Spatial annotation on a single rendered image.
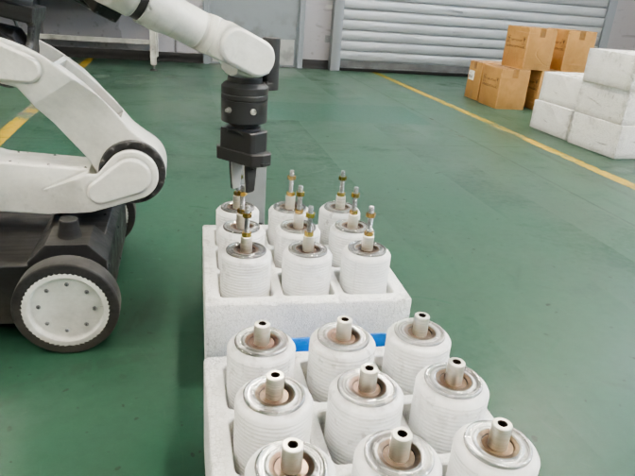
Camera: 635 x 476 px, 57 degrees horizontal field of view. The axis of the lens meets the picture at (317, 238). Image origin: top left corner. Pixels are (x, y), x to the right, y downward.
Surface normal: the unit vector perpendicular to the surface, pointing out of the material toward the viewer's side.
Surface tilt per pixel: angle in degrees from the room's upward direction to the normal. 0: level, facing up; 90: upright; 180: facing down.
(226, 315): 90
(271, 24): 90
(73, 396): 0
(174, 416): 0
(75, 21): 90
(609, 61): 90
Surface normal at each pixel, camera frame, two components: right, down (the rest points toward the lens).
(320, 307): 0.19, 0.39
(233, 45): 0.55, 0.36
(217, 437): 0.07, -0.92
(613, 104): -0.97, 0.03
